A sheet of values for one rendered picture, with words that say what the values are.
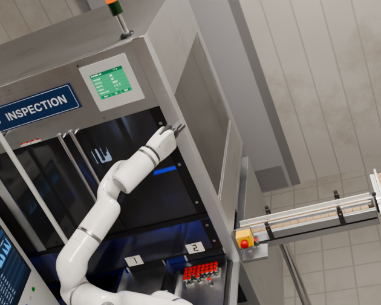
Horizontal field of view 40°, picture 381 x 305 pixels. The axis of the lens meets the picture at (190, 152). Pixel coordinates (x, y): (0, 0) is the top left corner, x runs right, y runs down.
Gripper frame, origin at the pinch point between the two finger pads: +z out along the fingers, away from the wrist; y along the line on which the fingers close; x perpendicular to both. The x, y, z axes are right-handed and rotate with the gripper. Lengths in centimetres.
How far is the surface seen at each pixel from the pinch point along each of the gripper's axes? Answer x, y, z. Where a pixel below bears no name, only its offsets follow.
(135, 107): 35.5, -17.9, 9.0
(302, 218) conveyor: -31, -88, 40
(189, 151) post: 13.3, -38.8, 14.7
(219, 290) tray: -18, -95, -12
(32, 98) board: 74, -12, -15
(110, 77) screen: 44.3, -3.6, 7.8
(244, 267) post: -18, -103, 8
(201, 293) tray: -11, -98, -18
